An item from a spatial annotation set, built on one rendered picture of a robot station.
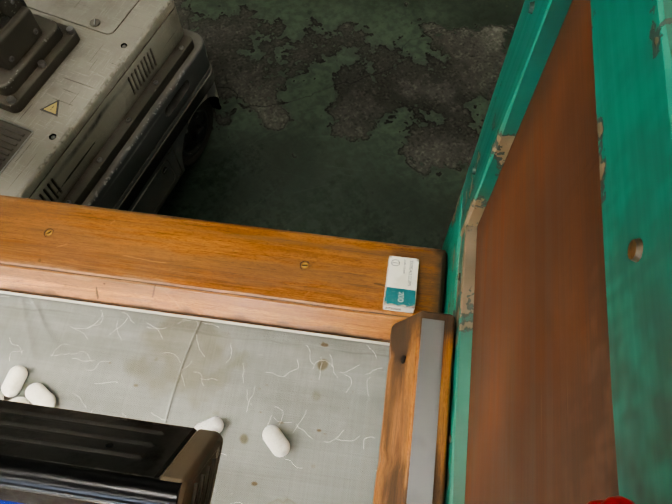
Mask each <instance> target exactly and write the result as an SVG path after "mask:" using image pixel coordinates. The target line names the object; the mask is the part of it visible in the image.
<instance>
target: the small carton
mask: <svg viewBox="0 0 672 504"><path fill-rule="evenodd" d="M418 271H419V259H414V258H406V257H398V256H389V260H388V267H387V276H386V284H385V293H384V302H383V309H384V310H391V311H399V312H407V313H413V312H414V309H415V304H416V293H417V282H418Z"/></svg>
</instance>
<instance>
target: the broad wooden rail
mask: <svg viewBox="0 0 672 504"><path fill-rule="evenodd" d="M389 256H398V257H406V258H414V259H419V271H418V282H417V293H416V304H415V309H414V312H413V313H407V312H399V311H391V310H384V309H383V302H384V293H385V284H386V276H387V267H388V260H389ZM446 265H447V253H446V250H442V249H434V248H426V247H418V246H410V245H402V244H394V243H385V242H377V241H369V240H361V239H353V238H345V237H337V236H329V235H321V234H313V233H305V232H296V231H288V230H280V229H272V228H264V227H256V226H248V225H240V224H232V223H224V222H215V221H207V220H199V219H191V218H183V217H175V216H167V215H159V214H151V213H142V212H134V211H126V210H118V209H110V208H102V207H94V206H86V205H77V204H69V203H61V202H53V201H45V200H37V199H29V198H21V197H12V196H4V195H0V291H7V292H14V293H22V294H29V295H37V296H44V297H52V298H59V299H66V300H74V301H81V302H89V303H96V304H104V305H111V306H118V307H126V308H133V309H141V310H148V311H156V312H163V313H170V314H178V315H185V316H193V317H200V318H208V319H215V320H222V321H230V322H237V323H245V324H252V325H260V326H267V327H274V328H282V329H289V330H297V331H304V332H312V333H319V334H326V335H334V336H341V337H349V338H356V339H364V340H371V341H378V342H386V343H390V335H391V328H392V326H393V325H394V324H395V323H398V322H400V321H402V320H404V319H406V318H408V317H410V316H412V315H414V314H417V313H419V312H421V311H429V312H436V313H443V308H444V294H445V280H446Z"/></svg>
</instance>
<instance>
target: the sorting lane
mask: <svg viewBox="0 0 672 504"><path fill-rule="evenodd" d="M389 346H390V343H386V342H378V341H371V340H364V339H356V338H349V337H341V336H334V335H326V334H319V333H312V332H304V331H297V330H289V329H282V328H274V327H267V326H260V325H252V324H245V323H237V322H230V321H222V320H215V319H208V318H200V317H193V316H185V315H178V314H170V313H163V312H156V311H148V310H141V309H133V308H126V307H118V306H111V305H104V304H96V303H89V302H81V301H74V300H66V299H59V298H52V297H44V296H37V295H29V294H22V293H14V292H7V291H0V391H1V386H2V384H3V382H4V380H5V378H6V376H7V374H8V372H9V370H10V369H11V368H12V367H14V366H18V365H20V366H23V367H25V368H26V369H27V372H28V376H27V378H26V380H25V382H24V384H23V386H22V388H21V391H20V392H19V394H17V395H16V396H14V397H7V396H5V395H4V394H3V395H4V400H7V401H9V400H11V399H13V398H16V397H24V398H26V396H25V391H26V389H27V387H28V386H29V385H31V384H33V383H41V384H43V385H44V386H45V387H46V388H47V389H48V390H49V391H50V392H51V393H52V394H53V395H54V396H55V397H56V404H55V406H54V407H55V408H61V409H68V410H75V411H82V412H89V413H95V414H102V415H109V416H116V417H123V418H129V419H136V420H143V421H150V422H157V423H163V424H170V425H177V426H184V427H191V428H194V427H195V426H196V425H197V424H198V423H201V422H203V421H205V420H208V419H210V418H212V417H219V418H220V419H222V421H223V423H224V427H223V430H222V431H221V432H220V433H219V434H220V435H221V436H222V438H223V445H222V451H221V455H220V460H219V465H218V469H217V474H216V479H215V483H214V488H213V493H212V497H211V502H210V504H373V496H374V488H375V479H376V472H377V467H378V462H379V446H380V438H381V429H382V420H383V410H384V400H385V389H386V378H387V368H388V362H389ZM1 392H2V391H1ZM26 399H27V398H26ZM269 425H275V426H277V427H278V428H279V429H280V430H281V432H282V433H283V434H284V436H285V437H286V439H287V440H288V441H289V444H290V450H289V452H288V454H287V455H285V456H283V457H277V456H275V455H274V454H273V453H272V452H271V450H270V449H269V447H268V446H267V444H266V443H265V442H264V440H263V437H262V433H263V430H264V429H265V427H267V426H269Z"/></svg>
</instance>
